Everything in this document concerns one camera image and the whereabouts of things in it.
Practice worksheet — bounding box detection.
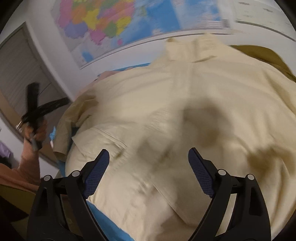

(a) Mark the cream beige jacket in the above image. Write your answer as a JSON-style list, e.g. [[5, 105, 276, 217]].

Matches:
[[53, 34, 295, 240]]

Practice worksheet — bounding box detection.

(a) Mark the pink sleeved left forearm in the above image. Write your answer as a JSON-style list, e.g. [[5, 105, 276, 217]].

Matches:
[[0, 140, 41, 192]]

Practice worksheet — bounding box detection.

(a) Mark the person's left hand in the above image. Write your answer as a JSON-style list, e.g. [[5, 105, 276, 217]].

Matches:
[[24, 119, 47, 142]]

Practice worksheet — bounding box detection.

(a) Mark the grey wardrobe door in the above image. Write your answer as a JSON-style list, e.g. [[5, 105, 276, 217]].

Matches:
[[0, 22, 70, 167]]

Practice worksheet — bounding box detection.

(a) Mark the pink garment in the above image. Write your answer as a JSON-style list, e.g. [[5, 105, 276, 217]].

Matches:
[[75, 70, 120, 99]]

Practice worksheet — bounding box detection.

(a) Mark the olive brown garment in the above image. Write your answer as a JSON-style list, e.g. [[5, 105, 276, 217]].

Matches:
[[230, 45, 295, 82]]

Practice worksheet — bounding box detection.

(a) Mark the colourful wall map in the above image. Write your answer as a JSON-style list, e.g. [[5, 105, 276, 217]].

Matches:
[[51, 1, 231, 68]]

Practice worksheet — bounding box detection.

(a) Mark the white wall socket panel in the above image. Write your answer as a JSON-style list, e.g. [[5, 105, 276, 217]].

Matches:
[[233, 1, 295, 42]]

